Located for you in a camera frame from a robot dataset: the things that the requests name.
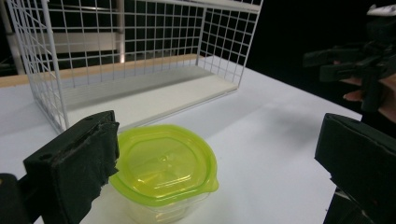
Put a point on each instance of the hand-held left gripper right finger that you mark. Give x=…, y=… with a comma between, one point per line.
x=364, y=158

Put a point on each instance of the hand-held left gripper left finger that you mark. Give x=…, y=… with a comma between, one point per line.
x=74, y=161

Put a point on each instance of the clear container with green lid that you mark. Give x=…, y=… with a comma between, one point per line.
x=165, y=168

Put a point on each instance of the grey metal crossbar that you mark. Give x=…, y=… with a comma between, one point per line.
x=77, y=43

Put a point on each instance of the grey metal stand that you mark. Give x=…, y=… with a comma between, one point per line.
x=12, y=46

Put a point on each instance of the metal stand post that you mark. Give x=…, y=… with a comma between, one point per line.
x=120, y=34

